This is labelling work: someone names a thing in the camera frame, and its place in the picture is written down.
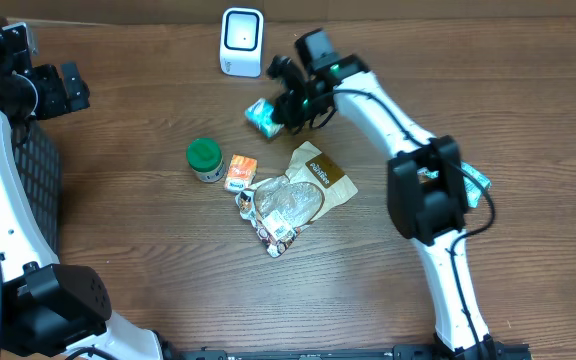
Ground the small teal box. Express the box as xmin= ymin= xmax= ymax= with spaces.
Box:
xmin=244 ymin=98 xmax=283 ymax=139

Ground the small orange box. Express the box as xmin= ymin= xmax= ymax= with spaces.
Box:
xmin=224 ymin=154 xmax=258 ymax=193

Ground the beige brown snack pouch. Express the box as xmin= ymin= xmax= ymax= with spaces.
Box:
xmin=235 ymin=141 xmax=358 ymax=258

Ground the green lid jar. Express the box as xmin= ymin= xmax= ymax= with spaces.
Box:
xmin=186 ymin=138 xmax=225 ymax=183

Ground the teal snack packet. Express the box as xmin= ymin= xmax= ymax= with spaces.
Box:
xmin=461 ymin=162 xmax=491 ymax=208

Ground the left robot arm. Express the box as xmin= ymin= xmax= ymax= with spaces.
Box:
xmin=0 ymin=22 xmax=175 ymax=359

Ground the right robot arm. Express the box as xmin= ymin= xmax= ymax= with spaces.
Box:
xmin=267 ymin=29 xmax=497 ymax=359

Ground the white barcode scanner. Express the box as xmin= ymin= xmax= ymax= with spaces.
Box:
xmin=219 ymin=7 xmax=264 ymax=78

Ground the grey plastic mesh basket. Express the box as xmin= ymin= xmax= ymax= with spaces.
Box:
xmin=12 ymin=122 xmax=63 ymax=253

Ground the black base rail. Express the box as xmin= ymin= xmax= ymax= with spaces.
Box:
xmin=176 ymin=340 xmax=532 ymax=360

